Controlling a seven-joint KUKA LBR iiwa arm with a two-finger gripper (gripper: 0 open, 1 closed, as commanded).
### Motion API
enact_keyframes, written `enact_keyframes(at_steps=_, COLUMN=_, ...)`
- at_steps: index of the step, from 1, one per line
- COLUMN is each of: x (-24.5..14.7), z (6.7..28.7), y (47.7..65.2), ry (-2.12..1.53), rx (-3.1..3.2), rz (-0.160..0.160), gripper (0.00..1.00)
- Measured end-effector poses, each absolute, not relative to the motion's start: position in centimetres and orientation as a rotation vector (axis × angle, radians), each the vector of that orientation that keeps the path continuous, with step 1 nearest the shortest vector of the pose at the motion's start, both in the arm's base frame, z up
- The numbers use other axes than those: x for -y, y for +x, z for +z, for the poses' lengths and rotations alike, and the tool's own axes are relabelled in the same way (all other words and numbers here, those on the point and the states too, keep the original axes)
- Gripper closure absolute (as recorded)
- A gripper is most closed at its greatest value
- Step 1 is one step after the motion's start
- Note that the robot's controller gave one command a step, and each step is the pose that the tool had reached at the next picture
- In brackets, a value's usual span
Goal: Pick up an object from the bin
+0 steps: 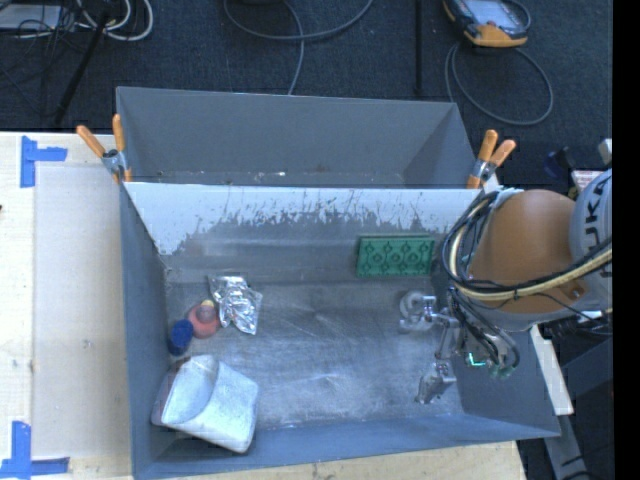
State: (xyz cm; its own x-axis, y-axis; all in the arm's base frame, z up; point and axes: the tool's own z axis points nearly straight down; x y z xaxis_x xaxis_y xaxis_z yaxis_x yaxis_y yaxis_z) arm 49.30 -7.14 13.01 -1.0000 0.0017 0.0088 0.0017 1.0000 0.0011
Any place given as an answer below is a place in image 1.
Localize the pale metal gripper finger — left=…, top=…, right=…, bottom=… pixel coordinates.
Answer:
left=414, top=361, right=458, bottom=406
left=398, top=290, right=451, bottom=337

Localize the grey metal bin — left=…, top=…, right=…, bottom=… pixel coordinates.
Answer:
left=114, top=86, right=562, bottom=480

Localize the blue-capped brown bottle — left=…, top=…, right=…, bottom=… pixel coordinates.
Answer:
left=149, top=319, right=196, bottom=427

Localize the red round toy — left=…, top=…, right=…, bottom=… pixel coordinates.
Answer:
left=187, top=298, right=222, bottom=341

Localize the dark green flat block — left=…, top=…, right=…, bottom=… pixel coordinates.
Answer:
left=355, top=235, right=437, bottom=279

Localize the white plastic cup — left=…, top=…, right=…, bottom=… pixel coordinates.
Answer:
left=160, top=353, right=261, bottom=455

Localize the crumpled silver foil packet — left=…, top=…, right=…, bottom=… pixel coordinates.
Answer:
left=207, top=273, right=264, bottom=337

